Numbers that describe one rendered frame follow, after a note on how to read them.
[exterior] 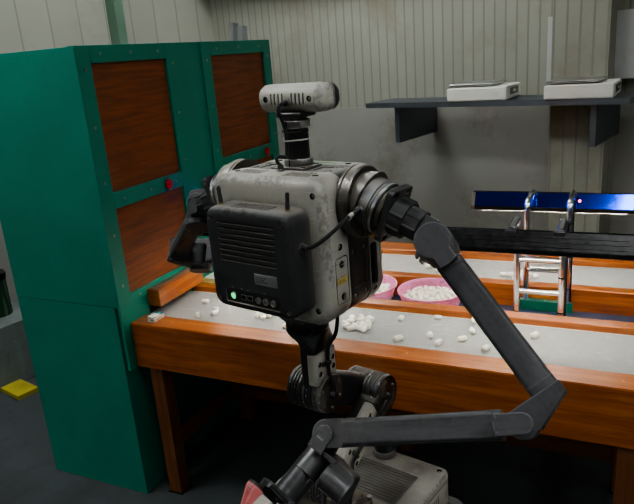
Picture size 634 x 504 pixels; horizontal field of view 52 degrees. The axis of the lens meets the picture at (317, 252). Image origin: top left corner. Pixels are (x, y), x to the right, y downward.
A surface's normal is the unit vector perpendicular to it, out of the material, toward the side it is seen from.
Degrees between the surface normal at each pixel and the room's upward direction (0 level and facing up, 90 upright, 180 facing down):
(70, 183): 90
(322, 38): 90
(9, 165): 90
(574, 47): 90
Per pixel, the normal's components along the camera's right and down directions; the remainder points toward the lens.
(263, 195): -0.59, 0.28
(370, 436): -0.26, -0.22
